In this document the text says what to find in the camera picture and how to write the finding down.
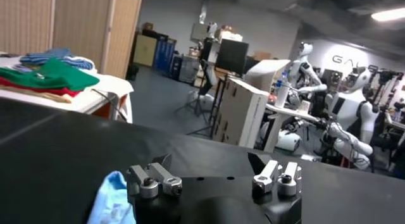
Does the blue cabinet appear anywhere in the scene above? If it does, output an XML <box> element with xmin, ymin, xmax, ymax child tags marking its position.
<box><xmin>153</xmin><ymin>38</ymin><xmax>177</xmax><ymax>76</ymax></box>

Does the green folded shirt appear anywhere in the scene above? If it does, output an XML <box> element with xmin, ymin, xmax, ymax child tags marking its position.
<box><xmin>0</xmin><ymin>57</ymin><xmax>101</xmax><ymax>92</ymax></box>

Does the white curved panel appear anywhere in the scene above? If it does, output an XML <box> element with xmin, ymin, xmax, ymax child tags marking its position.
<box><xmin>243</xmin><ymin>59</ymin><xmax>291</xmax><ymax>93</ymax></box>

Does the blue striped garment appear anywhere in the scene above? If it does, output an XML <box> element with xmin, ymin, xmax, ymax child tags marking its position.
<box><xmin>19</xmin><ymin>47</ymin><xmax>94</xmax><ymax>70</ymax></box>

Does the white cloth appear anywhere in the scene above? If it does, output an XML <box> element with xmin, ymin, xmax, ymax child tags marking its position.
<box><xmin>63</xmin><ymin>56</ymin><xmax>135</xmax><ymax>123</ymax></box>

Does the white paper cup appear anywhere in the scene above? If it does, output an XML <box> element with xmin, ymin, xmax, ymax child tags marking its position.
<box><xmin>299</xmin><ymin>100</ymin><xmax>313</xmax><ymax>114</ymax></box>

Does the ceiling light panel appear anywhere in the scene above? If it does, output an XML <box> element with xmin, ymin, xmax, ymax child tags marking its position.
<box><xmin>370</xmin><ymin>7</ymin><xmax>405</xmax><ymax>23</ymax></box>

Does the clear water bottle blue cap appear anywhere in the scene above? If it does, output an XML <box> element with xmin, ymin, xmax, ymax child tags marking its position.
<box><xmin>275</xmin><ymin>72</ymin><xmax>290</xmax><ymax>89</ymax></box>

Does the white standing desk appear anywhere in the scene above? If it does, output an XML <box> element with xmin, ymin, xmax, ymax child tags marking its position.
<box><xmin>263</xmin><ymin>103</ymin><xmax>320</xmax><ymax>153</ymax></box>

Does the white side table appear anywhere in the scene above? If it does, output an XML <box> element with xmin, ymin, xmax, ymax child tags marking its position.
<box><xmin>0</xmin><ymin>53</ymin><xmax>135</xmax><ymax>123</ymax></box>

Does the light blue t-shirt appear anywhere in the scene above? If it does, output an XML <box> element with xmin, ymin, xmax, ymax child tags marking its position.
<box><xmin>87</xmin><ymin>170</ymin><xmax>137</xmax><ymax>224</ymax></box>

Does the beige folded garment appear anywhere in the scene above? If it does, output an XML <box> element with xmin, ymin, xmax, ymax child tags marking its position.
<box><xmin>0</xmin><ymin>85</ymin><xmax>73</xmax><ymax>104</ymax></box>

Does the black monitor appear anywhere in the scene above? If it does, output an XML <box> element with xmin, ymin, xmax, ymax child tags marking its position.
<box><xmin>215</xmin><ymin>38</ymin><xmax>250</xmax><ymax>76</ymax></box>

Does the bamboo folding screen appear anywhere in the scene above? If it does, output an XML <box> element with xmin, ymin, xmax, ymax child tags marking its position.
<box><xmin>0</xmin><ymin>0</ymin><xmax>145</xmax><ymax>79</ymax></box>

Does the yellow cabinet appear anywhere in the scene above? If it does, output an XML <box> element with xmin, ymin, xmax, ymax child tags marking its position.
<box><xmin>132</xmin><ymin>34</ymin><xmax>158</xmax><ymax>68</ymax></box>

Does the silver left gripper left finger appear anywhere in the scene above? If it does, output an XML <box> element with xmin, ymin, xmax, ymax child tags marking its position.
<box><xmin>125</xmin><ymin>153</ymin><xmax>184</xmax><ymax>200</ymax></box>

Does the black tripod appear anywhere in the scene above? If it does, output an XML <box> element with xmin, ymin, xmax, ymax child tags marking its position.
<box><xmin>175</xmin><ymin>59</ymin><xmax>216</xmax><ymax>136</ymax></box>

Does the red folded garment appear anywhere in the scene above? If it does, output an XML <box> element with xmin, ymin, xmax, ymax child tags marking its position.
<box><xmin>0</xmin><ymin>76</ymin><xmax>82</xmax><ymax>98</ymax></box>

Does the tall white cardboard box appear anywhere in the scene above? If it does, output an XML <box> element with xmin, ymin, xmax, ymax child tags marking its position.
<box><xmin>212</xmin><ymin>77</ymin><xmax>270</xmax><ymax>149</ymax></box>

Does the white tumbler bottle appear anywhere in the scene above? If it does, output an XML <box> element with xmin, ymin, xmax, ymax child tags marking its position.
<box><xmin>274</xmin><ymin>84</ymin><xmax>290</xmax><ymax>108</ymax></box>

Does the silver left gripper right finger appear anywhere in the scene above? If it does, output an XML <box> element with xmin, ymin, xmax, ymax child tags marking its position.
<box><xmin>247</xmin><ymin>151</ymin><xmax>303</xmax><ymax>197</ymax></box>

